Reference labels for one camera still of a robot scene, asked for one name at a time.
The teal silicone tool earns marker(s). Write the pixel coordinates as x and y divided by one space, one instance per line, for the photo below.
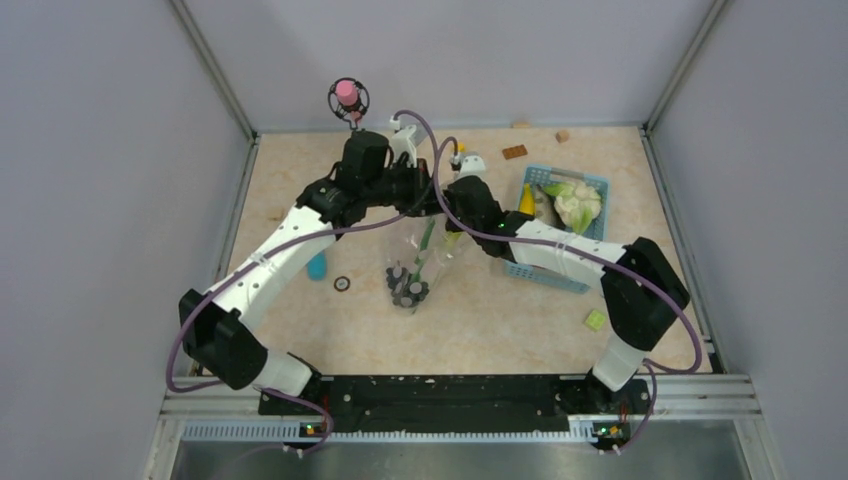
317 267

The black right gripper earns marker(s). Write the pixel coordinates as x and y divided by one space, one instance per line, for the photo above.
451 225

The light green lego brick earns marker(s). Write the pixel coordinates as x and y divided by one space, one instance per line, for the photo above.
595 320

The black grape bunch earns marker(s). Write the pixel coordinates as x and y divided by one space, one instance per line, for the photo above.
406 289

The yellow banana pepper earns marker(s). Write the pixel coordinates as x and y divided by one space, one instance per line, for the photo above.
527 200

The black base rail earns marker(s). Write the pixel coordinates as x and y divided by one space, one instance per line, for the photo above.
471 403

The grey toy fish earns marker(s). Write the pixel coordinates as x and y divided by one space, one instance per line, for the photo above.
545 210

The white cauliflower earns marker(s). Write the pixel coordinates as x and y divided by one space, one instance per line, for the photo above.
576 202

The brown brick block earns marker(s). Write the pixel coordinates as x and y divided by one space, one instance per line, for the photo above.
515 152

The pink microphone on tripod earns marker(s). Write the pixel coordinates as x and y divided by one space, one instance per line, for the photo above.
349 101

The clear zip top bag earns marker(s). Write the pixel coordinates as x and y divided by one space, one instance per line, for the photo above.
402 244

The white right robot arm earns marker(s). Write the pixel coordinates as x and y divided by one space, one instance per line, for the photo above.
643 294

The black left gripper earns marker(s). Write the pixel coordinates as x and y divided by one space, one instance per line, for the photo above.
420 179

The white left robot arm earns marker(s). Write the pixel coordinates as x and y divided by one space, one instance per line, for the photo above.
218 327

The green chili pepper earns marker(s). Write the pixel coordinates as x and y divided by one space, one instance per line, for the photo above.
421 255

